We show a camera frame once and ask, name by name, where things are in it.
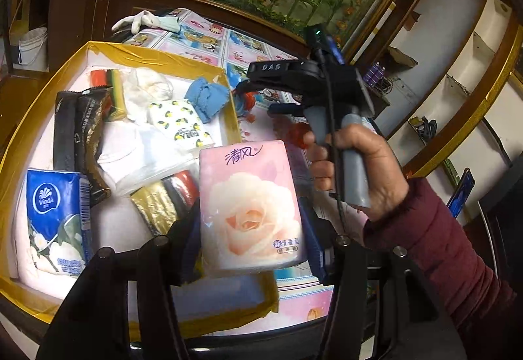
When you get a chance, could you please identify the pink tissue pack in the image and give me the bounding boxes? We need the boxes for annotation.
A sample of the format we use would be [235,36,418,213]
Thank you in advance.
[199,140,306,277]

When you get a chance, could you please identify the blue cloth with red bag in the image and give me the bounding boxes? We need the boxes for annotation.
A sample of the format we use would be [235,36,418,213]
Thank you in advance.
[233,93,256,117]

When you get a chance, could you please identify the white cloth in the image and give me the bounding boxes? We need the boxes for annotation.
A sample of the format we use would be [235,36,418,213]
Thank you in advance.
[97,122,195,196]

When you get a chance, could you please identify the lemon print tissue pack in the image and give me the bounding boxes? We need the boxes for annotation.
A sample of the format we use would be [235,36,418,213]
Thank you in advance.
[148,99,214,151]

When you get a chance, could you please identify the blue knitted cloth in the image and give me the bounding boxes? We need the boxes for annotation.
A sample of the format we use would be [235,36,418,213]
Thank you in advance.
[185,77,229,124]

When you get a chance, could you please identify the blue Vinda tissue pack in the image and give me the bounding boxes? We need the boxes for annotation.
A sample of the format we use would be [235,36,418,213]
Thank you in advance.
[26,169,92,277]

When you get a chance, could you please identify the black plastic pouch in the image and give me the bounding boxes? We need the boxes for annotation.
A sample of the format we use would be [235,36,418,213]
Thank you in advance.
[53,87,111,207]

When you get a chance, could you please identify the thick colourful sponge pack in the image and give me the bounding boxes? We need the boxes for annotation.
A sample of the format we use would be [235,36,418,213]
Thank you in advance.
[90,69,127,121]

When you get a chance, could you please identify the red plastic bag bundle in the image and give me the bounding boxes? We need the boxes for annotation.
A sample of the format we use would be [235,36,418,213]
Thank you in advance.
[287,122,311,149]

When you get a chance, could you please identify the maroon jacket right forearm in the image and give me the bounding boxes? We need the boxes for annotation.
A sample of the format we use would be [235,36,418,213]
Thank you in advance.
[363,179,522,330]

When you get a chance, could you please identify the person's right hand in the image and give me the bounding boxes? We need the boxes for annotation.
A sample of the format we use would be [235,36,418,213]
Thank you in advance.
[303,124,410,221]

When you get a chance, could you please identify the purple spray cans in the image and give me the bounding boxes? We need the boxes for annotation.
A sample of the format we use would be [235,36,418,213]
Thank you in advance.
[363,61,385,87]

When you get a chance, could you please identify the floral patterned tablecloth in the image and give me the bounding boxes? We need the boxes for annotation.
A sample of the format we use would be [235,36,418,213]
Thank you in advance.
[122,7,336,336]

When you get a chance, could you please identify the blue phone on holder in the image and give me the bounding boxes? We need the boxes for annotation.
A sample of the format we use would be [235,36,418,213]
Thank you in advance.
[447,168,475,218]

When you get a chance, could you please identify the white rubber glove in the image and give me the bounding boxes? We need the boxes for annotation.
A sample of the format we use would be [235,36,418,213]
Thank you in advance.
[111,10,181,35]

